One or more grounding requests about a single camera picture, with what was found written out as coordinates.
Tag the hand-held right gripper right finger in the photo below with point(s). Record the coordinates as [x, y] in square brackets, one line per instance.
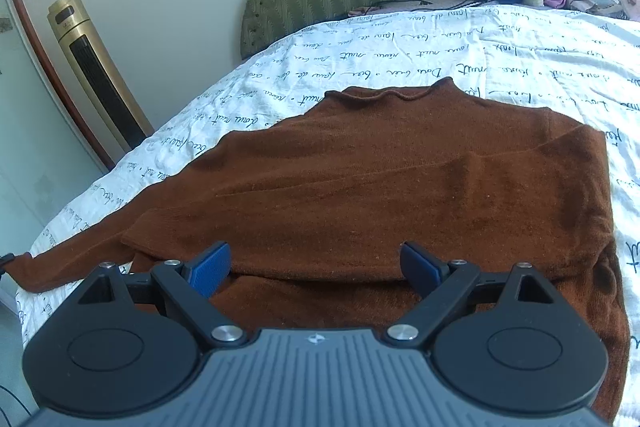
[420, 269]

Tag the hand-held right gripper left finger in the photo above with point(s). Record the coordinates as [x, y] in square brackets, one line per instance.
[210, 269]

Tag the brown knit sweater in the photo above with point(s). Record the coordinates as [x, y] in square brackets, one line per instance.
[350, 187]

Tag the white script-printed bedsheet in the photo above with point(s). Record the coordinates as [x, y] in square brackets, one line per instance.
[400, 52]

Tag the gold tower fan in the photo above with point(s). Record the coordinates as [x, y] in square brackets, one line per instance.
[95, 67]

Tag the small pink cloth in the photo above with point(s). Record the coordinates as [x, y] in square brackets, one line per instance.
[362, 11]

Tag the small white bottle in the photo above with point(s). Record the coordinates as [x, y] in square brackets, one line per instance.
[534, 0]

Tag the brown wooden door frame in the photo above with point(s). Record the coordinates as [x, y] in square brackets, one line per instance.
[45, 72]

